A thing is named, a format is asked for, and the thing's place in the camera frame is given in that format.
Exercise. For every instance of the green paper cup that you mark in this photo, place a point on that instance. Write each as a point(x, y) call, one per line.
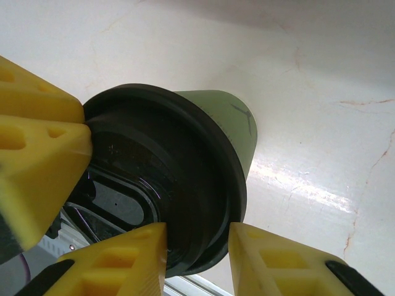
point(222, 123)

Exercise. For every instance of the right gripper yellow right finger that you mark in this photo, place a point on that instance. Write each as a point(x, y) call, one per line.
point(277, 268)

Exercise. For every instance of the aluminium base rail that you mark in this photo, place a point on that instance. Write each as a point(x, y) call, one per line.
point(200, 286)

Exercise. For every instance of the black plastic cup lid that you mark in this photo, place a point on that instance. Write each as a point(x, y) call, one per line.
point(185, 172)

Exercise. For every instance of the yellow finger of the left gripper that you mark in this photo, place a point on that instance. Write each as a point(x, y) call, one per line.
point(31, 95)
point(37, 172)

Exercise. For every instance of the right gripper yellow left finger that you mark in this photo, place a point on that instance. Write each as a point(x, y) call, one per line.
point(123, 265)

